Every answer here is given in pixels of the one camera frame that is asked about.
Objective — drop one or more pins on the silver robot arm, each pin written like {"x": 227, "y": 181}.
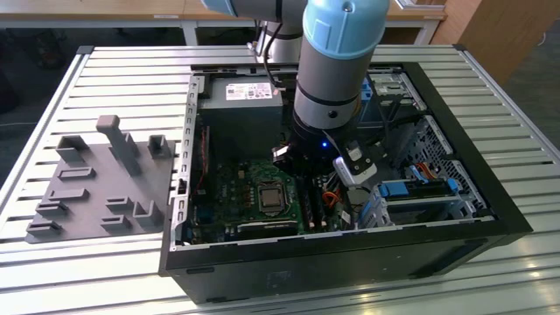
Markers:
{"x": 333, "y": 82}

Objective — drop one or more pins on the black RAM slot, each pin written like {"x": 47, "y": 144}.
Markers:
{"x": 313, "y": 226}

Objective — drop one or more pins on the silver CPU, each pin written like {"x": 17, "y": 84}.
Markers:
{"x": 270, "y": 198}

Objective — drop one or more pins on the round grey speaker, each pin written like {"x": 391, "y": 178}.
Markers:
{"x": 361, "y": 196}

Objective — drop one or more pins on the grey power supply unit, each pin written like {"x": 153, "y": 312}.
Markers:
{"x": 241, "y": 124}

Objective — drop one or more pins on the hard disk in blue carrier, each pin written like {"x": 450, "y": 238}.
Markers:
{"x": 397, "y": 189}

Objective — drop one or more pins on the green motherboard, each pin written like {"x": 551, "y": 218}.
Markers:
{"x": 233, "y": 197}

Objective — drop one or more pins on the blue drive latch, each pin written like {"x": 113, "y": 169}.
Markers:
{"x": 367, "y": 92}

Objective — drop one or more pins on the grey metal disk bay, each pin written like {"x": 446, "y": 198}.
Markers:
{"x": 385, "y": 215}

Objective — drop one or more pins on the black graphics card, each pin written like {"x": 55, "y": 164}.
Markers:
{"x": 267, "y": 228}

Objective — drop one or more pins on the grey metal drive cage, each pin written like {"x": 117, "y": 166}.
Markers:
{"x": 394, "y": 95}

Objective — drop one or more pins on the black PC case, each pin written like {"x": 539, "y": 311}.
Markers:
{"x": 350, "y": 262}

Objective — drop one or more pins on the black table corner cap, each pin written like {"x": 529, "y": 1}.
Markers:
{"x": 459, "y": 47}
{"x": 85, "y": 50}

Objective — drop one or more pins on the grey parts rack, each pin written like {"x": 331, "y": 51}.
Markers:
{"x": 87, "y": 210}

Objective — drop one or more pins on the wooden cabinet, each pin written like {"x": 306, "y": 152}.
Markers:
{"x": 494, "y": 33}

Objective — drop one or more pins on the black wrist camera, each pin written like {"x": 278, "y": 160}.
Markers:
{"x": 281, "y": 157}

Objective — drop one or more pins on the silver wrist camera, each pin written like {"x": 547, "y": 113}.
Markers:
{"x": 357, "y": 167}

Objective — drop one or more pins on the wooden desk white frame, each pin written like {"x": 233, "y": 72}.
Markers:
{"x": 87, "y": 8}

